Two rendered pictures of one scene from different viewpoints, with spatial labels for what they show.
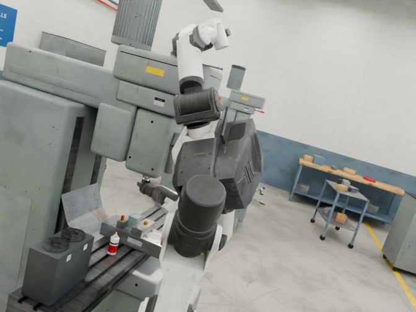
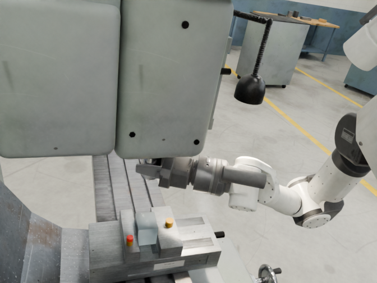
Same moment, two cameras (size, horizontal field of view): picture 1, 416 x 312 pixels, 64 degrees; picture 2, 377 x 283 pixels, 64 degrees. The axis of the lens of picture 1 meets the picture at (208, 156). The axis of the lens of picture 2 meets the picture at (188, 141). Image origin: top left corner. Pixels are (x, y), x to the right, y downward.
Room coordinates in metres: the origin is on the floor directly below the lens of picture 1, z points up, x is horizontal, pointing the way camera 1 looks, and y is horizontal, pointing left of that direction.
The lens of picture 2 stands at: (1.15, 0.56, 1.67)
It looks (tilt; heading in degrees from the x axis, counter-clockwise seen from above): 30 degrees down; 324
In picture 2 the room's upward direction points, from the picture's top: 11 degrees clockwise
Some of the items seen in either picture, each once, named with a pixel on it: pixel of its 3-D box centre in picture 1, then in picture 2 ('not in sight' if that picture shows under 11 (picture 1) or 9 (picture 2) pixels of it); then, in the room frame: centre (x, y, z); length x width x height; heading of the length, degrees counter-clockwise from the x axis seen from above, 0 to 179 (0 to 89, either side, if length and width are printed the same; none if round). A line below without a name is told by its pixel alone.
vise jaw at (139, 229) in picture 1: (143, 227); (165, 230); (1.64, 0.23, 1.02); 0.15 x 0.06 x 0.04; 166
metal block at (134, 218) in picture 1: (134, 220); (145, 228); (1.65, 0.28, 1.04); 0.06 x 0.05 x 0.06; 166
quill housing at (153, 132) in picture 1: (155, 142); (160, 69); (1.68, 0.28, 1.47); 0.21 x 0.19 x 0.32; 167
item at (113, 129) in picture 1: (122, 131); (58, 63); (1.72, 0.46, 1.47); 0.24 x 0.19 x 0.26; 167
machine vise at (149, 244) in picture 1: (137, 231); (154, 240); (1.65, 0.25, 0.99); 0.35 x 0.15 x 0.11; 76
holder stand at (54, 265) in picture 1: (60, 262); not in sight; (1.14, 0.43, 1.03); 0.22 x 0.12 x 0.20; 169
